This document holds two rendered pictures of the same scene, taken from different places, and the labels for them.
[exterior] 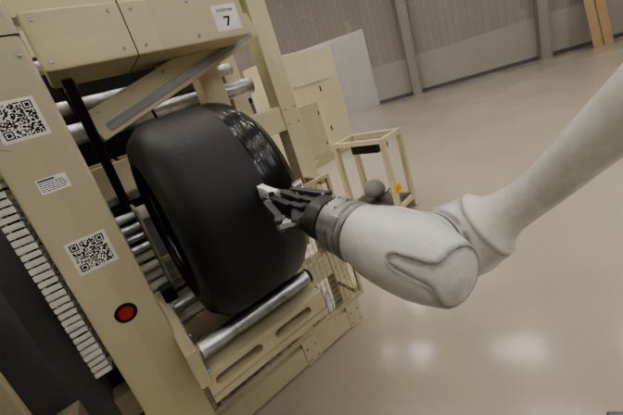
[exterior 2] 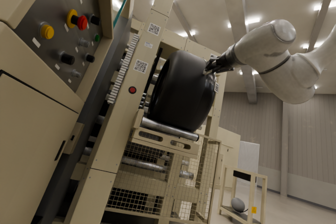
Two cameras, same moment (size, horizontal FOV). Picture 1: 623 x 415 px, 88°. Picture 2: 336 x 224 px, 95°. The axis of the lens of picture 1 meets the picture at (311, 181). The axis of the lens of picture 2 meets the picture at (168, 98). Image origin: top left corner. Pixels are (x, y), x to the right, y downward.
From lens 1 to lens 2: 0.62 m
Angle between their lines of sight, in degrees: 38
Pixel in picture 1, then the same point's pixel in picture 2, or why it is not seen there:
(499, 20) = not seen: outside the picture
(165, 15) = (197, 47)
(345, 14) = (253, 134)
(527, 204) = (327, 44)
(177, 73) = not seen: hidden behind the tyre
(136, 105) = not seen: hidden behind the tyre
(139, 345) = (126, 103)
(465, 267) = (289, 25)
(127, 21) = (186, 43)
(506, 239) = (314, 60)
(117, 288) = (137, 81)
